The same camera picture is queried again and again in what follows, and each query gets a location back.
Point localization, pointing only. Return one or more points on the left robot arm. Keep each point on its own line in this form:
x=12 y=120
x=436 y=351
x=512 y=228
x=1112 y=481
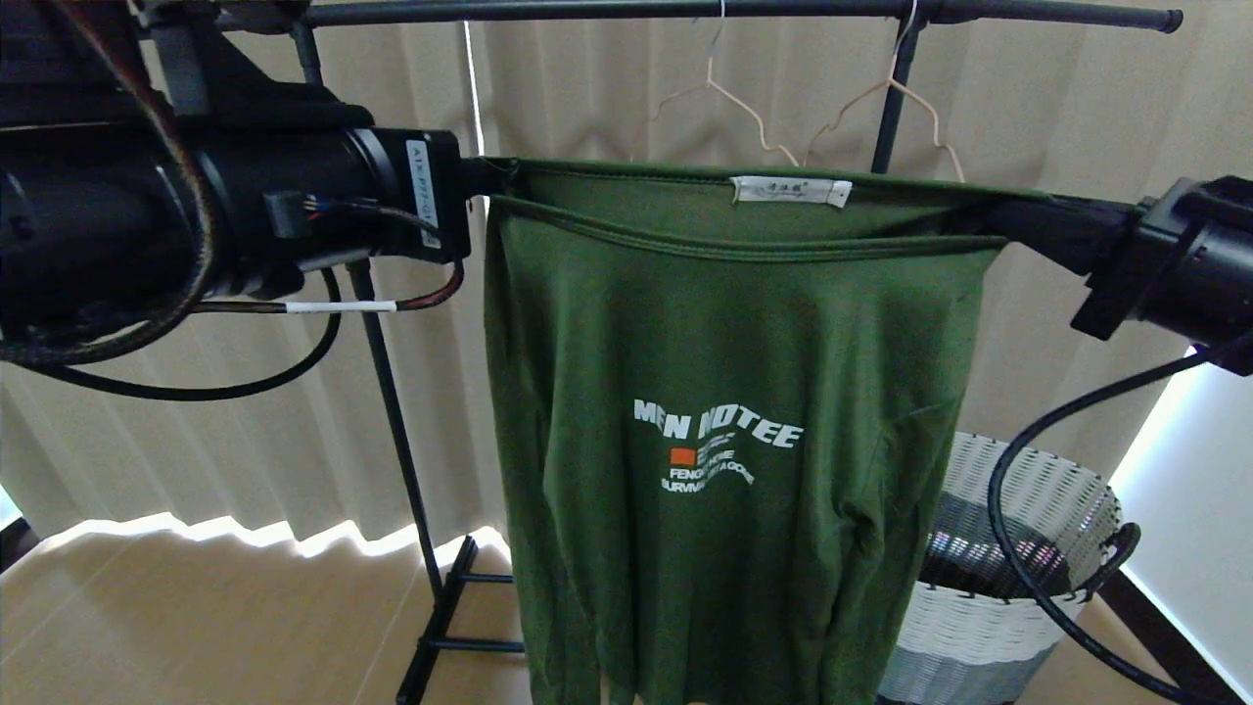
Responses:
x=78 y=196

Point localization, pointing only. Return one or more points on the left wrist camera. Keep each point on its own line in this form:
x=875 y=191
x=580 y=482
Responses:
x=255 y=88

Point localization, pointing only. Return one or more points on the black clothes rack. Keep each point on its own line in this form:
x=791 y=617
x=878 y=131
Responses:
x=393 y=411

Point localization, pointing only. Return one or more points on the green long-sleeved shirt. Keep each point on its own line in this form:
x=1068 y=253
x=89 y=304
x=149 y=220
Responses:
x=724 y=343

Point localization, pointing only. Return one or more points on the white laundry basket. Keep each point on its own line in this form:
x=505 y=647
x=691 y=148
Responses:
x=1028 y=480

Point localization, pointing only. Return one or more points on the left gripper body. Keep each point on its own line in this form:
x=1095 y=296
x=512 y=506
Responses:
x=323 y=196

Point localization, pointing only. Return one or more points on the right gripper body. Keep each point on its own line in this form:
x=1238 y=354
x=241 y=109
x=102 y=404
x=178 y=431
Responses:
x=1136 y=264

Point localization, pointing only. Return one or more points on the pink clothes hanger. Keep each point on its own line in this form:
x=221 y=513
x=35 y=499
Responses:
x=707 y=83
x=915 y=98

